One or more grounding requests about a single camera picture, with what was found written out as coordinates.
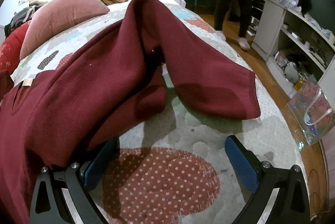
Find red floral quilt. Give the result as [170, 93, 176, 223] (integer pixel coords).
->
[0, 21, 32, 75]

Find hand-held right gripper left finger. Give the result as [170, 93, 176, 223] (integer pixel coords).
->
[29, 138, 121, 224]

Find white shelf unit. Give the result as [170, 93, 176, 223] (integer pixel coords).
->
[251, 0, 335, 99]

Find heart print bed quilt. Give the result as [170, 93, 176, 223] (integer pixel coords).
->
[10, 0, 307, 224]

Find pile of mixed clothes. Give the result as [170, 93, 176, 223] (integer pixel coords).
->
[4, 0, 63, 38]

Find maroon sweater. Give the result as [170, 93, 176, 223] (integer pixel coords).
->
[0, 0, 261, 224]

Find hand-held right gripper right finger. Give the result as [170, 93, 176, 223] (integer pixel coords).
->
[224, 135, 312, 224]

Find shiny gift bag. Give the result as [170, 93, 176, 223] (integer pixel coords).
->
[287, 75, 335, 146]

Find dark flat screen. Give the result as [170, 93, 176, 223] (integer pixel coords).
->
[301, 0, 335, 44]

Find white round device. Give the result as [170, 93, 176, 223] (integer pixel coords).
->
[284, 67, 299, 83]

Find pink corduroy pillow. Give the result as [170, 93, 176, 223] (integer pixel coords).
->
[19, 0, 110, 61]

